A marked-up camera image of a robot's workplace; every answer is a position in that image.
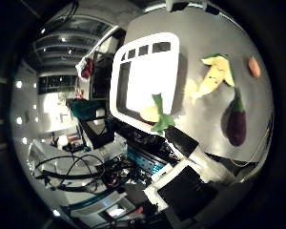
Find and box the purple eggplant plush toy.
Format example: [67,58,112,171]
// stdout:
[226,87,248,147]

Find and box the white rectangular container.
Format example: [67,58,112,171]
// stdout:
[109,31,181,127]

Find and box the teal blue rack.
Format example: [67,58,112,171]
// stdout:
[126,145,167,176]

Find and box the yellow corn plush toy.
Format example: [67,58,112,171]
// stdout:
[190,52,236,102]

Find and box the teal cloth bundle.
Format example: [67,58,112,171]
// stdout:
[66,97,101,121]

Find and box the orange fruit plush toy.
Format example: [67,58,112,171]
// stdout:
[247,56,262,79]

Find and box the red cloth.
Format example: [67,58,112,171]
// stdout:
[80,57,95,79]

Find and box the thin yellow cable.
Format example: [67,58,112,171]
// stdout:
[230,118,275,168]

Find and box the black cable tangle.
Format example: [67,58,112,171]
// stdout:
[33,154,106,194]

